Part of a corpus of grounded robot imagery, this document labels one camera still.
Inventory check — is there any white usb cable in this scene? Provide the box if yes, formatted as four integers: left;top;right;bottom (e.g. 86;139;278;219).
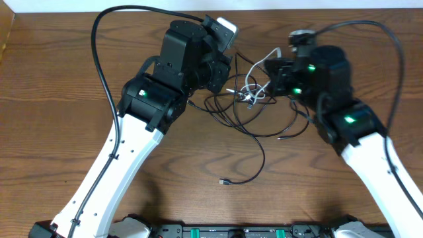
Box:
226;46;282;102

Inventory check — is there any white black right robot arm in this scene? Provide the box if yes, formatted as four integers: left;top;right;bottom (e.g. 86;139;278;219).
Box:
264;30;422;237

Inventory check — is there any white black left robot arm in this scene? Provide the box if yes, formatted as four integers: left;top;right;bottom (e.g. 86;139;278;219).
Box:
29;17;238;237

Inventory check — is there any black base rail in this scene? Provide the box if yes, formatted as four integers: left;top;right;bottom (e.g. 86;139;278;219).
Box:
108;214;394;238

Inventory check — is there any thin black cable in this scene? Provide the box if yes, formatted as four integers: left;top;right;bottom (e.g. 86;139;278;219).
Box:
187;74;311;140

